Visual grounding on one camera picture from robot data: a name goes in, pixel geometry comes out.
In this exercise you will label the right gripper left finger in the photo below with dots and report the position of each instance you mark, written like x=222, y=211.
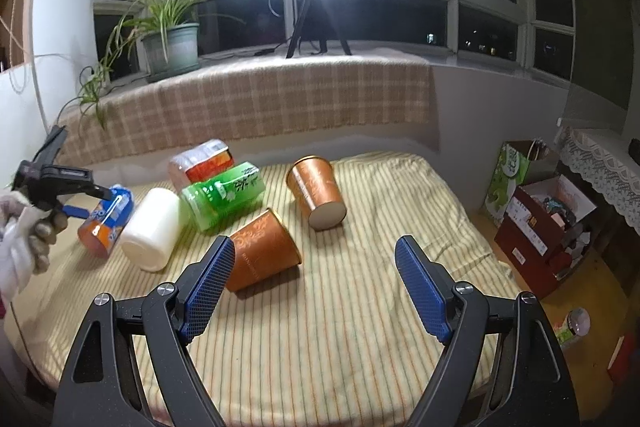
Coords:
x=101, y=383

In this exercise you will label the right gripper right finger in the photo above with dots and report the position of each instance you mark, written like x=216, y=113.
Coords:
x=529, y=383

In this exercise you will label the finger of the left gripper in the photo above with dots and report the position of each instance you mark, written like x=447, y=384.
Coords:
x=76, y=212
x=101, y=192

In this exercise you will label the blue orange Arctic Ocean cup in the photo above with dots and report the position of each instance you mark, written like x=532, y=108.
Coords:
x=100, y=231

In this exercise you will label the white plastic cup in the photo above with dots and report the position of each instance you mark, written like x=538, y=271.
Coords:
x=152, y=232

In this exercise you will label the green tea cup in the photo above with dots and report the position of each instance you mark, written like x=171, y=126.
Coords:
x=229, y=191

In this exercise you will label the near brown paper cup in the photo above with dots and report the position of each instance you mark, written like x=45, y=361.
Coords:
x=263, y=248

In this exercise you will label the brown paper cup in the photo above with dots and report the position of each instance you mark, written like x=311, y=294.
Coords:
x=263, y=248
x=311, y=180

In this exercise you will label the far brown paper cup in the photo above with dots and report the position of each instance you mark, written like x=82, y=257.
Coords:
x=311, y=180

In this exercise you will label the white gloved left hand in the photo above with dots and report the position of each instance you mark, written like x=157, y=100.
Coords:
x=27, y=234

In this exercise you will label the small green jar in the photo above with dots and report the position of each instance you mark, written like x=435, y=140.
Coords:
x=575, y=326

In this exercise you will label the red cardboard box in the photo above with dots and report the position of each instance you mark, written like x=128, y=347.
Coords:
x=545, y=232

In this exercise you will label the plaid beige sill cloth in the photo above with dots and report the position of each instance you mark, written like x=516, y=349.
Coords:
x=251, y=99

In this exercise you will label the green potted spider plant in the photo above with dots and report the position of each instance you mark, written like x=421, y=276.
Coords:
x=167, y=30

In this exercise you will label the striped yellow table cloth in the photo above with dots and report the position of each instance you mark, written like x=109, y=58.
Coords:
x=335, y=342

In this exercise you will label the green white paper bag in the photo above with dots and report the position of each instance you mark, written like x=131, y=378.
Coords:
x=518, y=163

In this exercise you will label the white lace cloth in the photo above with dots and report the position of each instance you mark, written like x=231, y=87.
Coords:
x=600, y=157

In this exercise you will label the black light tripod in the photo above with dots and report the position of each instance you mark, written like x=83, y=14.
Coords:
x=316, y=21

